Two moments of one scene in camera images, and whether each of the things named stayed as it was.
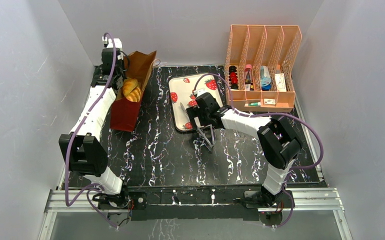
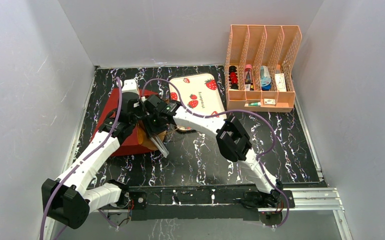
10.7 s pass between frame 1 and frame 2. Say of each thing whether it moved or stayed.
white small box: stayed
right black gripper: moved
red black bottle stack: stayed
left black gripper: moved
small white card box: stayed
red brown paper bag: moved
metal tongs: moved
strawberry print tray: stayed
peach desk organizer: stayed
